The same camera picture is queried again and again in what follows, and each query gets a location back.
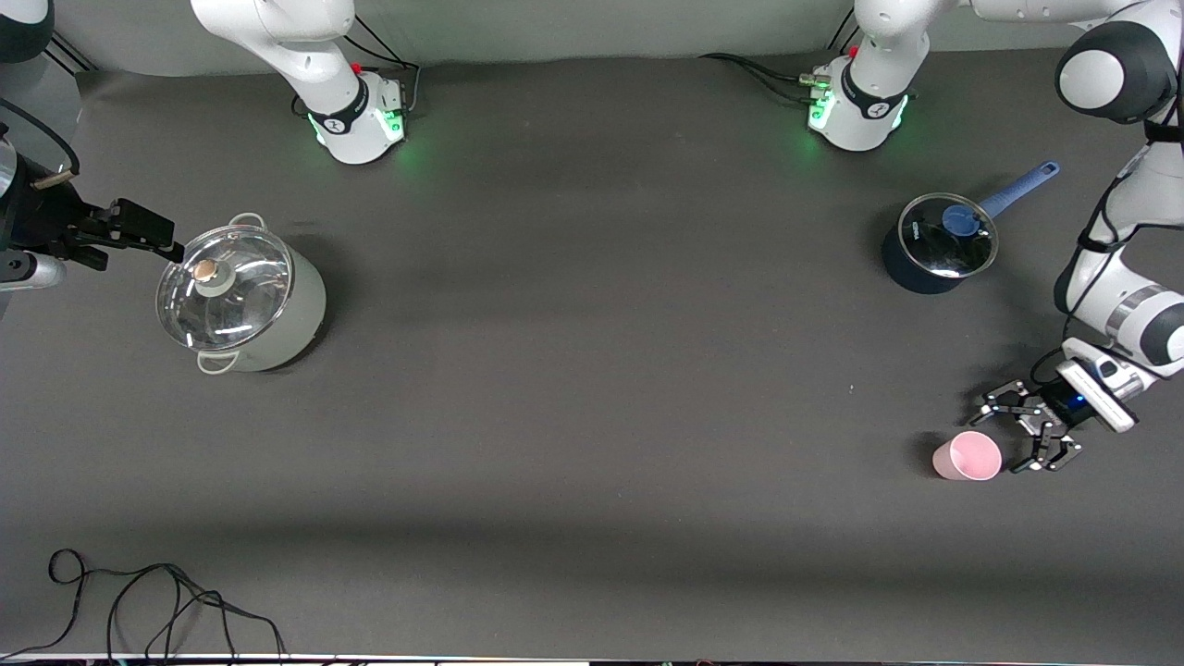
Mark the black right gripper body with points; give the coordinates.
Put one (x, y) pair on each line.
(46, 220)

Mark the glass lid with wooden knob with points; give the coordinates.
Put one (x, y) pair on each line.
(240, 296)

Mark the dark blue saucepan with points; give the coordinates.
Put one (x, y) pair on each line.
(911, 276)

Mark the grey-green stockpot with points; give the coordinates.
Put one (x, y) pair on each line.
(301, 314)

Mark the black frame rail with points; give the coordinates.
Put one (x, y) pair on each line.
(72, 55)

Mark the pink plastic cup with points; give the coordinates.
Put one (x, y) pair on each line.
(967, 458)

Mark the dark grey table mat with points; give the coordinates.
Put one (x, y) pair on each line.
(592, 370)

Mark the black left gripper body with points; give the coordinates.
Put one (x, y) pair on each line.
(1054, 406)

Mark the glass lid with blue knob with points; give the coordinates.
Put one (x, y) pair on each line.
(934, 250)

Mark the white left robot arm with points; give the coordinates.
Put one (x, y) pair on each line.
(1105, 74)

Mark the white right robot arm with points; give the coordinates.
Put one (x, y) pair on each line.
(305, 46)

